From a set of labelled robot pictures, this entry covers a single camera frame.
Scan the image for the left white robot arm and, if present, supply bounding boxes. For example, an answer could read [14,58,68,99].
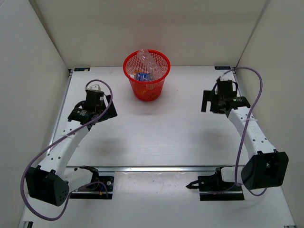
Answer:
[21,88,117,206]

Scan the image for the aluminium table rail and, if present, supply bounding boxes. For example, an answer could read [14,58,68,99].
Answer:
[66,165,247,173]

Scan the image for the clear plastic bottle white cap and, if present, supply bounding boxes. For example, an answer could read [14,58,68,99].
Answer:
[137,49,162,80]

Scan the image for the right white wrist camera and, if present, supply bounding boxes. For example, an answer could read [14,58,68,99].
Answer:
[217,72,231,82]

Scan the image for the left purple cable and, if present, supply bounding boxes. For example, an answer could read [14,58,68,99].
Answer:
[20,79,114,221]

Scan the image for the purple cable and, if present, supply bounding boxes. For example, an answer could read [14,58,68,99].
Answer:
[20,79,114,221]
[220,67,268,197]

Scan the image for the blue label clear bottle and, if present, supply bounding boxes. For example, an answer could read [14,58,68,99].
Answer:
[130,72,153,82]

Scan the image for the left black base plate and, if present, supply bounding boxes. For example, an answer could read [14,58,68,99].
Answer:
[70,172,114,200]

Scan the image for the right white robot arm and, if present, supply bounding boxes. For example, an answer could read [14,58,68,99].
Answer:
[201,79,289,190]

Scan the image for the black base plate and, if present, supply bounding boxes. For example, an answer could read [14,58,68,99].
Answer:
[70,172,114,200]
[186,174,245,201]

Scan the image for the red mesh plastic bin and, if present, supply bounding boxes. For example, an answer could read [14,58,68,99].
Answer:
[123,49,171,101]

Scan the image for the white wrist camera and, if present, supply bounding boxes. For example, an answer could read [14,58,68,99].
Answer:
[85,84,103,92]
[217,72,231,82]

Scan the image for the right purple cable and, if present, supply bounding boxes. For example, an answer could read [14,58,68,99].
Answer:
[220,67,268,197]

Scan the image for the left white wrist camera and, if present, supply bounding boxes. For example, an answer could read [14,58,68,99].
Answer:
[85,84,103,92]

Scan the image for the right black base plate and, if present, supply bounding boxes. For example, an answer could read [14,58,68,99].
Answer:
[186,174,245,201]

